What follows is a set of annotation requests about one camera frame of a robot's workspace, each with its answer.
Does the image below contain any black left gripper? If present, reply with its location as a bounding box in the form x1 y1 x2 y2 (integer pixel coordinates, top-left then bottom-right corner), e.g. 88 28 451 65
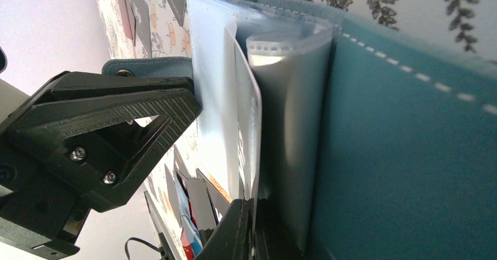
1 71 201 259

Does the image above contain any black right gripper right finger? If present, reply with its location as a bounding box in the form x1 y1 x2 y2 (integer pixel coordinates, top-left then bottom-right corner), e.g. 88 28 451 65
254 199 306 260

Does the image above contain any red card with black stripe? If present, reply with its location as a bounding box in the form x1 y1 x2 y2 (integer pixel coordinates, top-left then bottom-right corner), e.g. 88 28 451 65
117 0 135 46

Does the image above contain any black VIP card carried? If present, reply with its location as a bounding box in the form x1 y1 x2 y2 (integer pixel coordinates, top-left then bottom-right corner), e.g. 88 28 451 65
226 27 262 200

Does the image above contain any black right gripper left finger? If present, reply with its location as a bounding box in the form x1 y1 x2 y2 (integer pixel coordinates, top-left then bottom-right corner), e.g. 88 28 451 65
195 199 253 260

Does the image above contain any blue leather card holder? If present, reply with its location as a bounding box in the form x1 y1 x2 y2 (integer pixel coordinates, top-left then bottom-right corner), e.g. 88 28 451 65
103 0 496 259

